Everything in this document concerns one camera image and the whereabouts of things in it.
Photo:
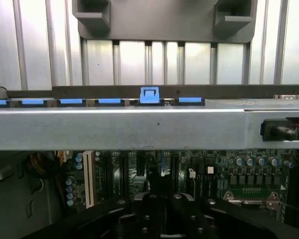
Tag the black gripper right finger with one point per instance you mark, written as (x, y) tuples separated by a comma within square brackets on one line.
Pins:
[(239, 221)]

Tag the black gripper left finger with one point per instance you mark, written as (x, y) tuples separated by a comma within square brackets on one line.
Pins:
[(94, 219)]

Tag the CPU socket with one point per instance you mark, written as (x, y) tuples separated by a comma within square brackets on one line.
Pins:
[(251, 199)]

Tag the white expansion slot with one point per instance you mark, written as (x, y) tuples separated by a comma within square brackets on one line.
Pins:
[(89, 179)]

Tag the green motherboard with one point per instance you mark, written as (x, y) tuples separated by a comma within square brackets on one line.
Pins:
[(251, 171)]

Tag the grey power supply unit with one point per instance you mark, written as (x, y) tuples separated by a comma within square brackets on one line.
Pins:
[(15, 199)]

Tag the blue expansion slot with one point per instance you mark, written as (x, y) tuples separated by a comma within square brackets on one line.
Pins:
[(161, 160)]

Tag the black open PC case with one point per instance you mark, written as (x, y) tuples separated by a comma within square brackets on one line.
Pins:
[(139, 129)]

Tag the blue card retention latch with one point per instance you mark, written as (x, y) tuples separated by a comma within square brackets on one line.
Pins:
[(149, 95)]

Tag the grey parts rack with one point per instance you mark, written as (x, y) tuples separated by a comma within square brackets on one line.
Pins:
[(164, 20)]

